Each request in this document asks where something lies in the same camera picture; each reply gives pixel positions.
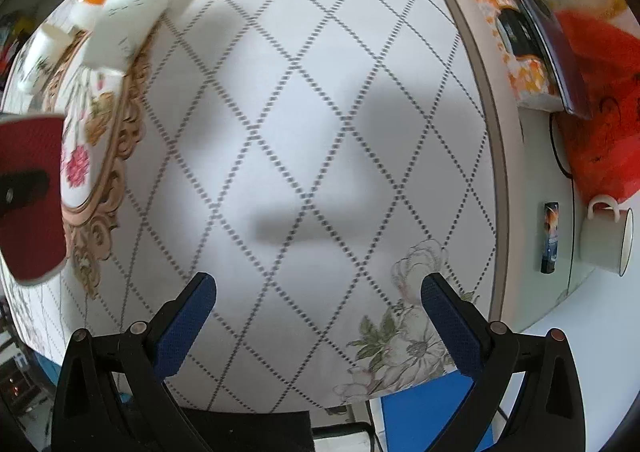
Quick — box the red corrugated paper cup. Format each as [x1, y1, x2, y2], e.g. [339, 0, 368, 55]
[1, 113, 66, 287]

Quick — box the white cup with leaf print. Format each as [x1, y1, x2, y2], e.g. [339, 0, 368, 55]
[18, 23, 74, 95]

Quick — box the white paper cup with print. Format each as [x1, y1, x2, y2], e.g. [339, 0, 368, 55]
[82, 0, 170, 73]

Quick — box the small dark lighter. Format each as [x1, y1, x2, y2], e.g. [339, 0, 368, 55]
[540, 202, 559, 275]

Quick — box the white enamel mug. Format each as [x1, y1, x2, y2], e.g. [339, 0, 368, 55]
[579, 194, 634, 277]

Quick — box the red plastic bag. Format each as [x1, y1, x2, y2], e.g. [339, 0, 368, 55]
[556, 9, 639, 203]

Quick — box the white diamond pattern tablecloth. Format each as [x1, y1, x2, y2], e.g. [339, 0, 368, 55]
[1, 0, 500, 413]

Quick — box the orange patterned box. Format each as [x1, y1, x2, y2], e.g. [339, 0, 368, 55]
[475, 0, 563, 113]

